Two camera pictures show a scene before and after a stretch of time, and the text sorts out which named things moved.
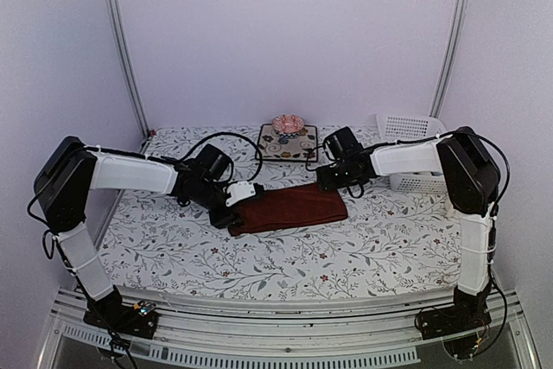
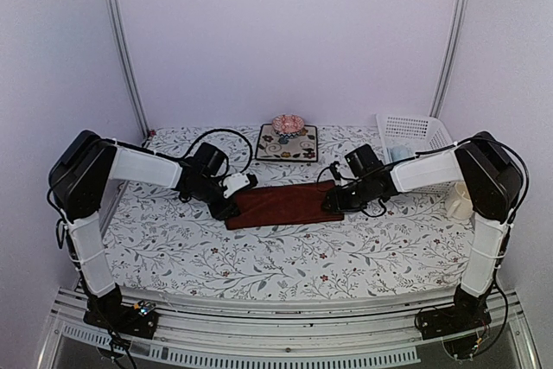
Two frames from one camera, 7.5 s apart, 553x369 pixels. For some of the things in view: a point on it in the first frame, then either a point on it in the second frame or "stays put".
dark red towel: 288,206 stays put
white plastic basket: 400,127 stays put
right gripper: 327,181 → 338,202
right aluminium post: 463,6 stays put
